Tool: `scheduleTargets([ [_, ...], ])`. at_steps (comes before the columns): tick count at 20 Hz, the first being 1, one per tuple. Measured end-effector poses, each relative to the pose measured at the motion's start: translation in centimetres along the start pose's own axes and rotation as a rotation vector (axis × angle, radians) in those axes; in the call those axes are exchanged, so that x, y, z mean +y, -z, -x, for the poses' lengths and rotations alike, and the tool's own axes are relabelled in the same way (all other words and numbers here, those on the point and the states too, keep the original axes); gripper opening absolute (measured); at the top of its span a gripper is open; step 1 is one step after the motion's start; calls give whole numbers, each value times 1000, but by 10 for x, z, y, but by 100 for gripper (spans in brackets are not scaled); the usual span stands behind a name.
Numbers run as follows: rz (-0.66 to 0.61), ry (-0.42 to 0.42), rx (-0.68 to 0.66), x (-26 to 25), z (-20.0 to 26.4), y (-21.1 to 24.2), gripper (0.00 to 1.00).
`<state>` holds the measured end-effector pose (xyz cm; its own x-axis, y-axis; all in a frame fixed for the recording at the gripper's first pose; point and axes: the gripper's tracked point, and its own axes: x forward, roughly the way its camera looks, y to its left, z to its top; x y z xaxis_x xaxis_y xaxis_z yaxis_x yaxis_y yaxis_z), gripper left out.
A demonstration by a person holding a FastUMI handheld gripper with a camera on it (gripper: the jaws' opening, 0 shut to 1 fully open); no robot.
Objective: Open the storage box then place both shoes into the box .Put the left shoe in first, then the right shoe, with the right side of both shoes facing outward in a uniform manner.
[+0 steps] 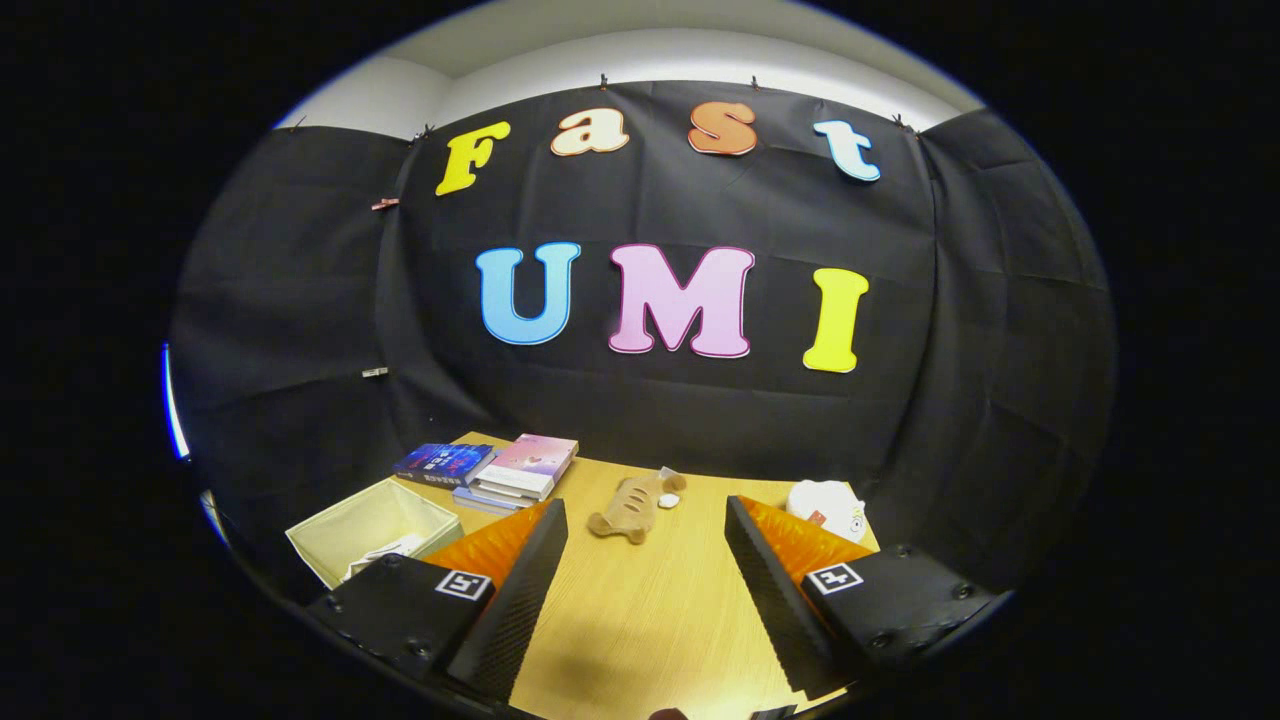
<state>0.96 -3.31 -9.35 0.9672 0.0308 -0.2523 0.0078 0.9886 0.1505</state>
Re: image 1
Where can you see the white plush toy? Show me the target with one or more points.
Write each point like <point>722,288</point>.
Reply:
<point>825,505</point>

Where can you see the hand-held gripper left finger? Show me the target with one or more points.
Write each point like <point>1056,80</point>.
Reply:
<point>515,610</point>

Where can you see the cream fabric storage box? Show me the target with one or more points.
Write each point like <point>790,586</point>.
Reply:
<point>350,525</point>

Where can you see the black backdrop cloth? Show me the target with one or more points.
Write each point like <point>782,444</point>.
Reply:
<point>650,200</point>

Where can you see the thin grey book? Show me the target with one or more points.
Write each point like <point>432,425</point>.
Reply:
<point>515,490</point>

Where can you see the white canvas shoe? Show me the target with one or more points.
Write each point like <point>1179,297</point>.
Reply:
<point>390,550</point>

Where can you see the pink cover book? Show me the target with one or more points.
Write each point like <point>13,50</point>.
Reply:
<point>535,455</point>

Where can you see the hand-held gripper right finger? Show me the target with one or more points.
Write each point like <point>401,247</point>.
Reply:
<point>780,610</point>

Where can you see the brown bread plush toy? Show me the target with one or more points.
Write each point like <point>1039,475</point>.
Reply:
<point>630,505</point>

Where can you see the dark blue book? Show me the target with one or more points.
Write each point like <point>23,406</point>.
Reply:
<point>440,463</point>

